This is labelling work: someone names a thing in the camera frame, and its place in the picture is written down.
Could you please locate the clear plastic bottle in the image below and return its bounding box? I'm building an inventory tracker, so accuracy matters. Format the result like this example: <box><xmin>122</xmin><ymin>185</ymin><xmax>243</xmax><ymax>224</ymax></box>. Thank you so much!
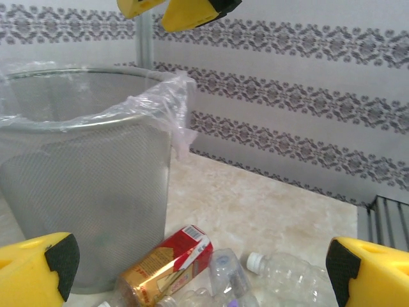
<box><xmin>245</xmin><ymin>251</ymin><xmax>336</xmax><ymax>307</ymax></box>
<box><xmin>156</xmin><ymin>287</ymin><xmax>224</xmax><ymax>307</ymax></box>

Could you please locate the grey metal mesh bin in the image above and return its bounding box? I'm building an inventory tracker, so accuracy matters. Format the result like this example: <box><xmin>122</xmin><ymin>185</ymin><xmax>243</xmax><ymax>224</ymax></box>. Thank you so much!
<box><xmin>0</xmin><ymin>67</ymin><xmax>180</xmax><ymax>295</ymax></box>

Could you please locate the aluminium side rail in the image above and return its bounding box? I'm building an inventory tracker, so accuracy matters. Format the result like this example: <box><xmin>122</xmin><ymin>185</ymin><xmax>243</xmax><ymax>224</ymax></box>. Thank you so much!
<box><xmin>357</xmin><ymin>194</ymin><xmax>409</xmax><ymax>253</ymax></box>

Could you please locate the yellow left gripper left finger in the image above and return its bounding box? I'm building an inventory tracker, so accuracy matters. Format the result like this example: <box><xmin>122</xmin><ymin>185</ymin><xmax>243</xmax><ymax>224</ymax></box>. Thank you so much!
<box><xmin>0</xmin><ymin>232</ymin><xmax>81</xmax><ymax>307</ymax></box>

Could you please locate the clear plastic bin liner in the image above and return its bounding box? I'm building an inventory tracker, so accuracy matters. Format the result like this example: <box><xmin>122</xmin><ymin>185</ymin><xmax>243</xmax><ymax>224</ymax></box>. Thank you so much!
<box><xmin>0</xmin><ymin>59</ymin><xmax>199</xmax><ymax>161</ymax></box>

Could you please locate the aluminium frame post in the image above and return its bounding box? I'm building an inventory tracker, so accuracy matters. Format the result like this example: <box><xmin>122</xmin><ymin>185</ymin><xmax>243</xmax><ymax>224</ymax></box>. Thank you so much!
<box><xmin>136</xmin><ymin>14</ymin><xmax>155</xmax><ymax>70</ymax></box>

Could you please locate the red and gold carton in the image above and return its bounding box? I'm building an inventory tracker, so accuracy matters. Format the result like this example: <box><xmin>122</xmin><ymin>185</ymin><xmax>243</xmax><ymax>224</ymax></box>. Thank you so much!
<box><xmin>116</xmin><ymin>224</ymin><xmax>214</xmax><ymax>307</ymax></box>

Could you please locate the purple label clear bottle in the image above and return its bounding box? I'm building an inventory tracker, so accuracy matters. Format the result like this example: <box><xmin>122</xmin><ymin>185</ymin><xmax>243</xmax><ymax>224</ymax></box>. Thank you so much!
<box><xmin>209</xmin><ymin>248</ymin><xmax>260</xmax><ymax>307</ymax></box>

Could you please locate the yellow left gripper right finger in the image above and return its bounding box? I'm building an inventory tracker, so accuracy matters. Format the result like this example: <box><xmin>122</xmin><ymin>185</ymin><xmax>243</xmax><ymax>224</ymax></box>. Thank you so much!
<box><xmin>325</xmin><ymin>236</ymin><xmax>409</xmax><ymax>307</ymax></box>

